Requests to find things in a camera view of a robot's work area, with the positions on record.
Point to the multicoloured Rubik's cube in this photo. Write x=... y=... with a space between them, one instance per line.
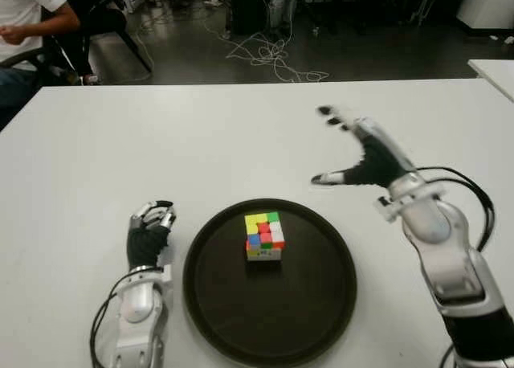
x=263 y=235

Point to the black cabinet on casters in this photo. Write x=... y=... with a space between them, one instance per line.
x=249 y=6

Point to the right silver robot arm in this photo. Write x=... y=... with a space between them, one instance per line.
x=445 y=255

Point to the black office chair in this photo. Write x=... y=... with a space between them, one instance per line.
x=96 y=22

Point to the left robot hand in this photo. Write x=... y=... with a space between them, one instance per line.
x=146 y=241

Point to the white side table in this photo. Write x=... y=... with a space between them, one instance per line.
x=494 y=72

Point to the person in white shirt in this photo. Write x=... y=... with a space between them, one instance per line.
x=20 y=6

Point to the white cabinet with black base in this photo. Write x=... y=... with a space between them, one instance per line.
x=484 y=6

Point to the silver background robot legs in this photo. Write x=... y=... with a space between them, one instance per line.
x=279 y=6

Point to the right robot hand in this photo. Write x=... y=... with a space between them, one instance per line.
x=377 y=159

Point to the dark round plate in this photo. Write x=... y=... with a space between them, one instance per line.
x=269 y=283

